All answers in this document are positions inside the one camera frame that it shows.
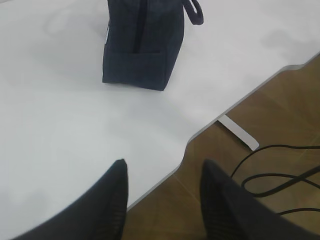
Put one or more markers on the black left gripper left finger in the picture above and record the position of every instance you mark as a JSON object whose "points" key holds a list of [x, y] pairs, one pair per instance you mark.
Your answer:
{"points": [[99, 214]]}

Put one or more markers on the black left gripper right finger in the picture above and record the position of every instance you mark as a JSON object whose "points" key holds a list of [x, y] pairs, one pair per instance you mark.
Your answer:
{"points": [[231, 213]]}

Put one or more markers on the navy blue lunch bag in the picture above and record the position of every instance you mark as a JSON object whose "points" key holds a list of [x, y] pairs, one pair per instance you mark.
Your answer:
{"points": [[143, 40]]}

